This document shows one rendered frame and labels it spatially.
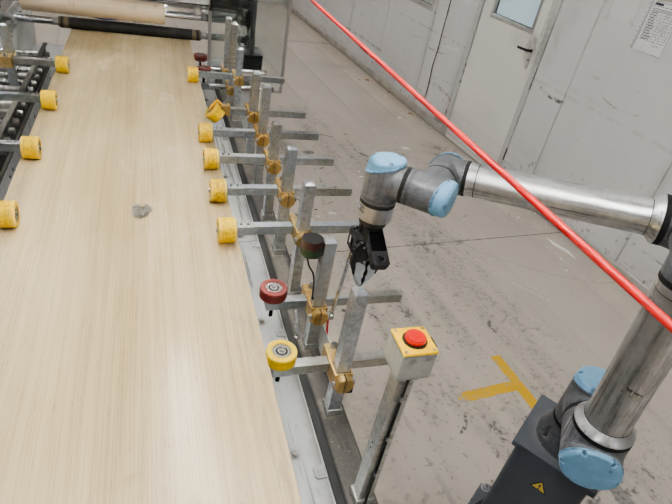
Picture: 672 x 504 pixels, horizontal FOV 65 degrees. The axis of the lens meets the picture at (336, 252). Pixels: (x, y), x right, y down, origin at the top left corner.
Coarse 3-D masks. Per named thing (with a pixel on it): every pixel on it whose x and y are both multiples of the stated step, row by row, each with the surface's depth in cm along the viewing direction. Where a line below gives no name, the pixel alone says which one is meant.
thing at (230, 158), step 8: (224, 160) 205; (232, 160) 206; (240, 160) 207; (248, 160) 208; (256, 160) 209; (264, 160) 210; (280, 160) 212; (304, 160) 215; (312, 160) 216; (320, 160) 217; (328, 160) 218
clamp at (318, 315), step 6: (306, 288) 161; (306, 294) 159; (306, 306) 159; (312, 306) 155; (324, 306) 155; (306, 312) 159; (312, 312) 154; (318, 312) 153; (324, 312) 154; (312, 318) 153; (318, 318) 154; (324, 318) 154; (318, 324) 155
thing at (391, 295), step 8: (288, 296) 158; (296, 296) 159; (304, 296) 159; (328, 296) 161; (344, 296) 162; (376, 296) 165; (384, 296) 166; (392, 296) 167; (400, 296) 168; (264, 304) 157; (272, 304) 155; (280, 304) 156; (288, 304) 157; (296, 304) 158; (304, 304) 159; (328, 304) 161; (336, 304) 162; (344, 304) 163
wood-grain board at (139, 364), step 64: (128, 64) 290; (192, 64) 308; (64, 128) 214; (128, 128) 224; (192, 128) 235; (64, 192) 176; (128, 192) 183; (192, 192) 190; (0, 256) 145; (64, 256) 150; (128, 256) 155; (192, 256) 160; (0, 320) 127; (64, 320) 130; (128, 320) 134; (192, 320) 138; (256, 320) 141; (0, 384) 112; (64, 384) 115; (128, 384) 118; (192, 384) 121; (256, 384) 124; (0, 448) 101; (64, 448) 103; (128, 448) 105; (192, 448) 108; (256, 448) 110
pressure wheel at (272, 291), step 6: (264, 282) 154; (270, 282) 155; (276, 282) 155; (282, 282) 156; (264, 288) 152; (270, 288) 153; (276, 288) 153; (282, 288) 153; (264, 294) 151; (270, 294) 150; (276, 294) 151; (282, 294) 151; (264, 300) 152; (270, 300) 151; (276, 300) 151; (282, 300) 153; (270, 312) 158
